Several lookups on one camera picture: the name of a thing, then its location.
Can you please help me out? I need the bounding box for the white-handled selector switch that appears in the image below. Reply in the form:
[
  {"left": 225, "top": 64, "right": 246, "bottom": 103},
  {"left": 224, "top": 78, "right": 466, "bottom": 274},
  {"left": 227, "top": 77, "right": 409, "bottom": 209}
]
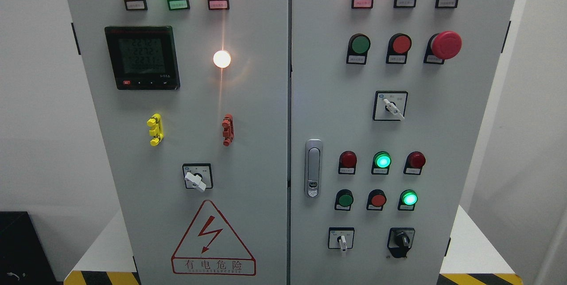
[
  {"left": 328, "top": 227, "right": 355, "bottom": 256},
  {"left": 373, "top": 90, "right": 408, "bottom": 121}
]

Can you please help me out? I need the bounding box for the green push button upper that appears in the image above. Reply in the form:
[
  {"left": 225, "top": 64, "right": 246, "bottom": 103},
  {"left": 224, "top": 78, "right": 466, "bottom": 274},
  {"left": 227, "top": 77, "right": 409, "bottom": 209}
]
[{"left": 346, "top": 33, "right": 371, "bottom": 65}]

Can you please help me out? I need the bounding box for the white lit indicator lamp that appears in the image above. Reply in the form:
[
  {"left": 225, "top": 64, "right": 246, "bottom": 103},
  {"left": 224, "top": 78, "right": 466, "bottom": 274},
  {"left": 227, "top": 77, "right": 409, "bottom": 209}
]
[{"left": 213, "top": 50, "right": 232, "bottom": 69}]

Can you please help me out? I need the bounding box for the silver door handle lock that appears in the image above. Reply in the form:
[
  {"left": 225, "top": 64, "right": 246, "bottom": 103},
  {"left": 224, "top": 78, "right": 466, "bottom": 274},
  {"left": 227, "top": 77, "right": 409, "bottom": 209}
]
[{"left": 304, "top": 138, "right": 323, "bottom": 198}]

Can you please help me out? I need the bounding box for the black knob selector switch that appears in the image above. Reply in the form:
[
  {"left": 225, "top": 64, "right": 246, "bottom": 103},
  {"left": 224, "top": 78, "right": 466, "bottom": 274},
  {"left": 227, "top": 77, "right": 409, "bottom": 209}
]
[{"left": 387, "top": 228, "right": 415, "bottom": 258}]

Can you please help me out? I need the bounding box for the black digital power meter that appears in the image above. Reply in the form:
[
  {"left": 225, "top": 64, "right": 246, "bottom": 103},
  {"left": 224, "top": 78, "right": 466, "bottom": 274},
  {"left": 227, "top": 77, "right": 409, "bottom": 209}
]
[{"left": 105, "top": 26, "right": 180, "bottom": 90}]

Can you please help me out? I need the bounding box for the red push button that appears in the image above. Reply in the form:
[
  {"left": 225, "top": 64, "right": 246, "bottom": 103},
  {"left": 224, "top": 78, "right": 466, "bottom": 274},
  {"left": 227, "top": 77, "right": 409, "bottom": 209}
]
[
  {"left": 385, "top": 33, "right": 412, "bottom": 64},
  {"left": 366, "top": 189, "right": 387, "bottom": 211}
]

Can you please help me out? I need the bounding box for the lit green push button lower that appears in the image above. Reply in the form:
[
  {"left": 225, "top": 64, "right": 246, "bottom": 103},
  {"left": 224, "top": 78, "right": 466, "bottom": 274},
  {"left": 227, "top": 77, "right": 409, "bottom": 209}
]
[{"left": 397, "top": 189, "right": 419, "bottom": 211}]

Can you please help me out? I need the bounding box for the red terminal connector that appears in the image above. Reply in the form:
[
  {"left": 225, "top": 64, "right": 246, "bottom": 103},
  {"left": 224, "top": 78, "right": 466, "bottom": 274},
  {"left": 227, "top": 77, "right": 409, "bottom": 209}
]
[{"left": 221, "top": 113, "right": 234, "bottom": 146}]

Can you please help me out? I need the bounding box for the red emergency stop mushroom button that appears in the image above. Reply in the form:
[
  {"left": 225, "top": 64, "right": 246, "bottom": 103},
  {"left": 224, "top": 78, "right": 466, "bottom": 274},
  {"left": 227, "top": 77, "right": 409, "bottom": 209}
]
[{"left": 423, "top": 31, "right": 462, "bottom": 65}]

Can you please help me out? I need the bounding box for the dark red indicator lamp left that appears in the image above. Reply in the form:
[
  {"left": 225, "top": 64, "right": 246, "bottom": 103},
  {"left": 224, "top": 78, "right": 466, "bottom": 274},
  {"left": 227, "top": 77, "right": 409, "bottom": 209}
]
[{"left": 338, "top": 150, "right": 357, "bottom": 175}]

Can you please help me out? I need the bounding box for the yellow terminal connector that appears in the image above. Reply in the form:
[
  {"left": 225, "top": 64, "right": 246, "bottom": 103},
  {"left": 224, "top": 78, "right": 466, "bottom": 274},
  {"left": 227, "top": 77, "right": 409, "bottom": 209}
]
[{"left": 146, "top": 113, "right": 164, "bottom": 146}]

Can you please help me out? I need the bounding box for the dark red indicator lamp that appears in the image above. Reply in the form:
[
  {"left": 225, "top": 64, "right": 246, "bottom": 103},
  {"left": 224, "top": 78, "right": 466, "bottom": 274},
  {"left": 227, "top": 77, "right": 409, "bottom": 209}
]
[
  {"left": 403, "top": 151, "right": 427, "bottom": 176},
  {"left": 338, "top": 150, "right": 357, "bottom": 175}
]

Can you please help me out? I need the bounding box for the lit green indicator lamp middle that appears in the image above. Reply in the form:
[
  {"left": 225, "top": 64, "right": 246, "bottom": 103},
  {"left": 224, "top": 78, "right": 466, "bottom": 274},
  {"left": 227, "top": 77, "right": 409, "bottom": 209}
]
[{"left": 371, "top": 151, "right": 392, "bottom": 175}]

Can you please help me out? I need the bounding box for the white platform with hazard stripes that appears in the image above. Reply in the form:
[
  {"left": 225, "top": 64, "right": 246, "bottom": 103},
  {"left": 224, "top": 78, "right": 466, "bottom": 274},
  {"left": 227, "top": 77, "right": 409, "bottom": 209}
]
[{"left": 63, "top": 208, "right": 523, "bottom": 285}]

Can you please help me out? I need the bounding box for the red electrical hazard warning sticker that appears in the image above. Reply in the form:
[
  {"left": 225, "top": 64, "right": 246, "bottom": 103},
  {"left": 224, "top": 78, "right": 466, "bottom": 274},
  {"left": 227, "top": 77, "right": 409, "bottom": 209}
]
[{"left": 171, "top": 200, "right": 256, "bottom": 276}]

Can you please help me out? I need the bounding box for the dark red indicator lamp right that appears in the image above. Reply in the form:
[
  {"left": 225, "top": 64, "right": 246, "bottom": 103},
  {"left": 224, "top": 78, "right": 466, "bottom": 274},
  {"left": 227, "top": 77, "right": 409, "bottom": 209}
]
[{"left": 403, "top": 151, "right": 427, "bottom": 176}]

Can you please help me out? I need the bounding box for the red push button lower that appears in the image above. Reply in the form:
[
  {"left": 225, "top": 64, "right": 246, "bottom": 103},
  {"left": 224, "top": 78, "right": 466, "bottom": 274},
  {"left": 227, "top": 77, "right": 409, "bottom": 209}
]
[{"left": 366, "top": 189, "right": 387, "bottom": 211}]

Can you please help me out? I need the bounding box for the white-handled selector switch upper right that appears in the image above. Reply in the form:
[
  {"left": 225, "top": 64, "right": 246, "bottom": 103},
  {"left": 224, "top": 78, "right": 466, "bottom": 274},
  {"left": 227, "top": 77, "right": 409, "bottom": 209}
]
[{"left": 373, "top": 90, "right": 408, "bottom": 121}]

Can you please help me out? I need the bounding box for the white-handled selector switch lower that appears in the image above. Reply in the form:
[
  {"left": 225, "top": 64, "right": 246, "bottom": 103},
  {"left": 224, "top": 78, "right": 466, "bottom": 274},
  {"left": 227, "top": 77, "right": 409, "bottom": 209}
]
[{"left": 328, "top": 227, "right": 355, "bottom": 256}]

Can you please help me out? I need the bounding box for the black box lower left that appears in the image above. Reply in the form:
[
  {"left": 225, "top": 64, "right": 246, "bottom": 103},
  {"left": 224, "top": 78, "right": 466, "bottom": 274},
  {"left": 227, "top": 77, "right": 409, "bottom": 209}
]
[{"left": 0, "top": 211, "right": 58, "bottom": 285}]

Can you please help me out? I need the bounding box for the white-handled selector switch left door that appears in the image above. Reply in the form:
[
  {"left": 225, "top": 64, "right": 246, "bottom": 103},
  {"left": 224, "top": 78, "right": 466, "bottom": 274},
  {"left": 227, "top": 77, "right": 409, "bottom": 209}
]
[{"left": 182, "top": 163, "right": 214, "bottom": 192}]

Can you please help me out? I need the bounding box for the red push button upper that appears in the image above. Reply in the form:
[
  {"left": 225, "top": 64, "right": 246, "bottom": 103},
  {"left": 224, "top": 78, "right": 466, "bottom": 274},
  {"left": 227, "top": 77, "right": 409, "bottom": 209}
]
[{"left": 385, "top": 33, "right": 412, "bottom": 64}]

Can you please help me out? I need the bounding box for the grey electrical control cabinet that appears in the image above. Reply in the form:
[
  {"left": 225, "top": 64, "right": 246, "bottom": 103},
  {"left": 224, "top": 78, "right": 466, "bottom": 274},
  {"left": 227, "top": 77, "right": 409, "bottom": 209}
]
[{"left": 68, "top": 0, "right": 514, "bottom": 285}]

